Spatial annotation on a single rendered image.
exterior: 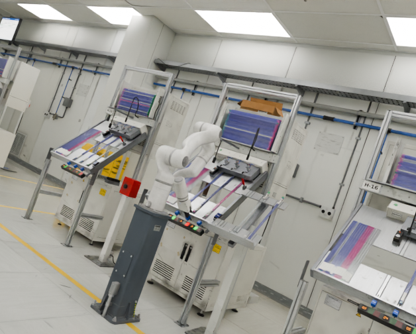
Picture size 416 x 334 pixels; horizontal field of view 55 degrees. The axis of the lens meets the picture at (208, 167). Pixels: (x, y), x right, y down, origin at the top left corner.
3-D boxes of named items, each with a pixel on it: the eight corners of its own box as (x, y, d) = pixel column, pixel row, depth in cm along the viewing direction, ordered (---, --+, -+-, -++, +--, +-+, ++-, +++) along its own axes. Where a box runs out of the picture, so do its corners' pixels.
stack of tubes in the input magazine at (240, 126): (268, 150, 319) (279, 118, 320) (218, 136, 349) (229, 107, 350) (275, 154, 329) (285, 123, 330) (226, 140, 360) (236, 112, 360)
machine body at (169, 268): (201, 319, 302) (230, 241, 304) (140, 279, 343) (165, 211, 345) (243, 313, 354) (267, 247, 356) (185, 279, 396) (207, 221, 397)
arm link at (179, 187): (173, 195, 279) (183, 199, 273) (168, 181, 271) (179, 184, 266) (180, 189, 284) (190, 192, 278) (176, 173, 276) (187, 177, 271)
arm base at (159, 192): (153, 213, 244) (163, 184, 244) (133, 203, 255) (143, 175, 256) (173, 217, 259) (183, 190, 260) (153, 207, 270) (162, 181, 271)
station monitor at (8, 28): (10, 43, 599) (20, 18, 600) (-7, 40, 633) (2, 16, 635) (18, 47, 610) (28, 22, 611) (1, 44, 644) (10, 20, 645)
